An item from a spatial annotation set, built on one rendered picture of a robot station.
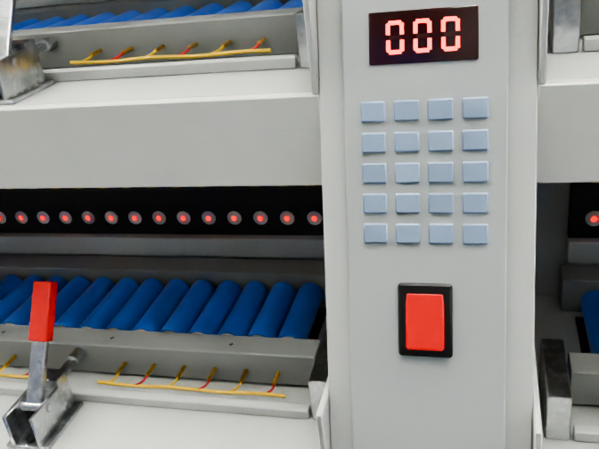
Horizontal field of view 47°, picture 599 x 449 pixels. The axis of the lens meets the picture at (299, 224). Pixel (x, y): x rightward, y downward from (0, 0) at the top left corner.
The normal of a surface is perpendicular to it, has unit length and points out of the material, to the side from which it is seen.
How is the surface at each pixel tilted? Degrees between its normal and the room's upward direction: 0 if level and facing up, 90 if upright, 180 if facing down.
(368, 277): 90
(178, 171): 108
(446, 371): 90
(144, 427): 18
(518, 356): 90
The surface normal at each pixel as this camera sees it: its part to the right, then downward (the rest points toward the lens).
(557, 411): -0.24, 0.45
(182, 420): -0.11, -0.89
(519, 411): -0.26, 0.16
